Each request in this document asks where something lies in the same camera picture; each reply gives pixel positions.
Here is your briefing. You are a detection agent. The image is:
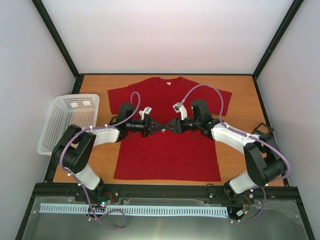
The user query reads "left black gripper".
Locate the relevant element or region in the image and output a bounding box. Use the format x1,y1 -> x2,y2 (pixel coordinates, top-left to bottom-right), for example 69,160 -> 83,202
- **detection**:
126,114 -> 163,137

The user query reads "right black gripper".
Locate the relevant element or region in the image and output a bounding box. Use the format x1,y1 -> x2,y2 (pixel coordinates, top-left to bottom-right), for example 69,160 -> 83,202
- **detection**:
163,116 -> 201,134

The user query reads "red t-shirt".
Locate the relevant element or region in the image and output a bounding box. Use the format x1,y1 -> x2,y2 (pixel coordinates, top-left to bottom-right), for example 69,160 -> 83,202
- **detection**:
108,77 -> 221,182

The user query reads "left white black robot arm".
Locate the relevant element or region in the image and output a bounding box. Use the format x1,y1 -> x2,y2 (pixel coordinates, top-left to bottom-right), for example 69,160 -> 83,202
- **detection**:
51,103 -> 163,202

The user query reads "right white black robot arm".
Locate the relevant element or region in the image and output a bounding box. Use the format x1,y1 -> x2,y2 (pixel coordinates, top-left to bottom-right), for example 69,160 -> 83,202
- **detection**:
168,99 -> 289,202

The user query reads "black clear brooch box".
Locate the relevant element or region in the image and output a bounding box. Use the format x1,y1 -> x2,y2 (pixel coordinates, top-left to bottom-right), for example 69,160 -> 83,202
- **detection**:
252,122 -> 274,136

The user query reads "white perforated plastic basket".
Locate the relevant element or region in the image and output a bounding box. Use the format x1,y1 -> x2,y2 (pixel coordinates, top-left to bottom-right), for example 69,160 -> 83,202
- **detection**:
37,93 -> 100,156

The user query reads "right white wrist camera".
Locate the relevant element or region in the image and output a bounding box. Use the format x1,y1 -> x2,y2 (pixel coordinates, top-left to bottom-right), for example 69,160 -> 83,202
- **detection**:
172,102 -> 188,120

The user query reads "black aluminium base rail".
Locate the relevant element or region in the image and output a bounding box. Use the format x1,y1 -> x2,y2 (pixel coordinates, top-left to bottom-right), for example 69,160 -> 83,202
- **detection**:
34,182 -> 298,204

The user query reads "light blue cable duct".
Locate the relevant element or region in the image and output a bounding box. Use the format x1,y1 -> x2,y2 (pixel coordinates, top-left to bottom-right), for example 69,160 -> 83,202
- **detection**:
38,203 -> 228,218

